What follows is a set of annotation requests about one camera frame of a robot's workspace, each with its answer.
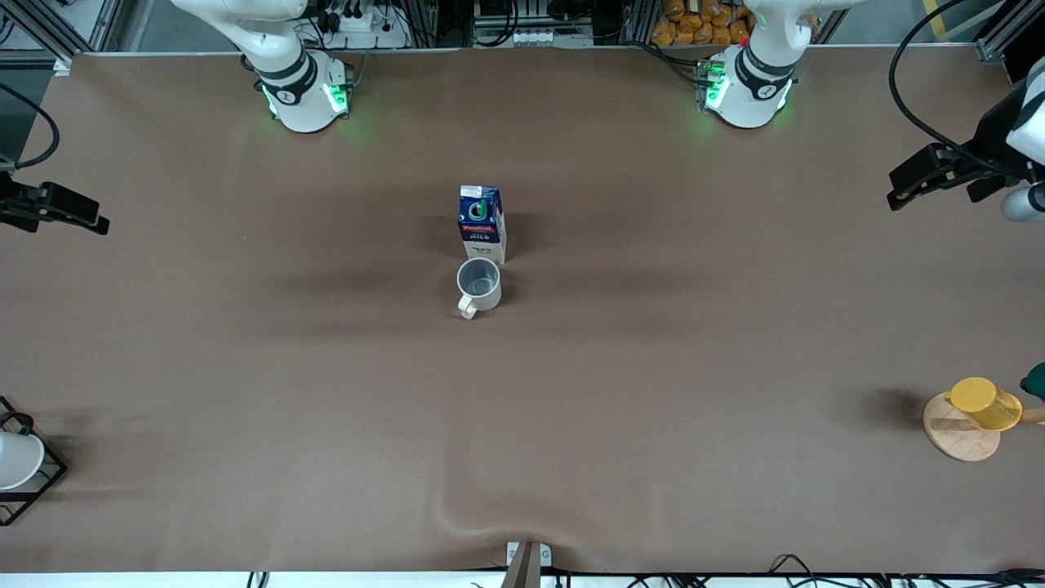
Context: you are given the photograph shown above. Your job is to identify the blue white milk carton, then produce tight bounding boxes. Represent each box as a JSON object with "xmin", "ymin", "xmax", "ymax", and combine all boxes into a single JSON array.
[{"xmin": 457, "ymin": 184, "xmax": 508, "ymax": 266}]

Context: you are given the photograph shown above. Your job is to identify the cream ceramic mug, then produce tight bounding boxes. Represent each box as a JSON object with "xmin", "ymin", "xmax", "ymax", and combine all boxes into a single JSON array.
[{"xmin": 455, "ymin": 256, "xmax": 503, "ymax": 321}]

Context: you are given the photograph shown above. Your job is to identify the yellow plastic cup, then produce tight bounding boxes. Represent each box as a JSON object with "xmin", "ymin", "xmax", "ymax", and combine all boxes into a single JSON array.
[{"xmin": 945, "ymin": 376, "xmax": 1024, "ymax": 432}]

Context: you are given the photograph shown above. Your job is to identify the round wooden cup stand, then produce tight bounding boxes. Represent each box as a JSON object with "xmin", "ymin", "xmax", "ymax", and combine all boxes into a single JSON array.
[{"xmin": 923, "ymin": 391, "xmax": 1045, "ymax": 463}]

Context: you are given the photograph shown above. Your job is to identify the white cup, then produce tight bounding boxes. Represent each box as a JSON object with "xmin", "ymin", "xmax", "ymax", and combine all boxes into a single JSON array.
[{"xmin": 0, "ymin": 430, "xmax": 46, "ymax": 492}]

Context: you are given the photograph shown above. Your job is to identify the orange snack bag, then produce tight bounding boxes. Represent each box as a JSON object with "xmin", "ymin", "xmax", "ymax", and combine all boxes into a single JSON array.
[{"xmin": 651, "ymin": 0, "xmax": 756, "ymax": 47}]

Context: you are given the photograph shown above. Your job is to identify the white power strip with plugs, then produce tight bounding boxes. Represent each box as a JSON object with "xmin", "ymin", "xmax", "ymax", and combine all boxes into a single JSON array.
[{"xmin": 314, "ymin": 0, "xmax": 411, "ymax": 50}]

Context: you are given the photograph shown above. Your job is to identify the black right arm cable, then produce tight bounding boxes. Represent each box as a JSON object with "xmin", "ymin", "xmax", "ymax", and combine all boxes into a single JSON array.
[{"xmin": 0, "ymin": 82, "xmax": 61, "ymax": 172}]

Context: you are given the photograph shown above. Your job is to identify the aluminium frame profile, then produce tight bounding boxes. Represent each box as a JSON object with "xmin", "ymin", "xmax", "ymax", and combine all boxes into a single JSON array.
[
  {"xmin": 0, "ymin": 0, "xmax": 123, "ymax": 76},
  {"xmin": 976, "ymin": 0, "xmax": 1045, "ymax": 87}
]

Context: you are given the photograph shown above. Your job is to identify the black wire rack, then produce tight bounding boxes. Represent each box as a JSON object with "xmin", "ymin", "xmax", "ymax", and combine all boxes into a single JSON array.
[{"xmin": 0, "ymin": 397, "xmax": 69, "ymax": 528}]

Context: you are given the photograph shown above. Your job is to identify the black floor cables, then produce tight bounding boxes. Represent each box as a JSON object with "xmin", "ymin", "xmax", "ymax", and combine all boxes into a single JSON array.
[{"xmin": 245, "ymin": 554, "xmax": 1045, "ymax": 588}]

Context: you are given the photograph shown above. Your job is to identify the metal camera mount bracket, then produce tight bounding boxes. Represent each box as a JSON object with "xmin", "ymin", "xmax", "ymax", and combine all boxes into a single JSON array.
[{"xmin": 500, "ymin": 541, "xmax": 554, "ymax": 588}]

